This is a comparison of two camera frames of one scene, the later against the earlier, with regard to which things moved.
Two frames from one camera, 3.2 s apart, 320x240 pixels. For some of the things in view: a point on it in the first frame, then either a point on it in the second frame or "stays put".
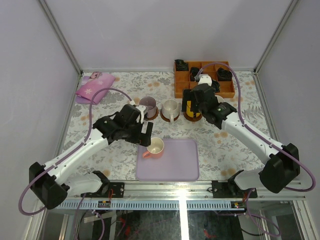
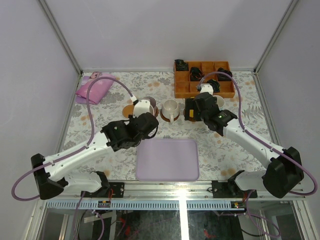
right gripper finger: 188,96 -> 190,109
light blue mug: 219,98 stays put
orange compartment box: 220,71 stays put
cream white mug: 171,109 stays put
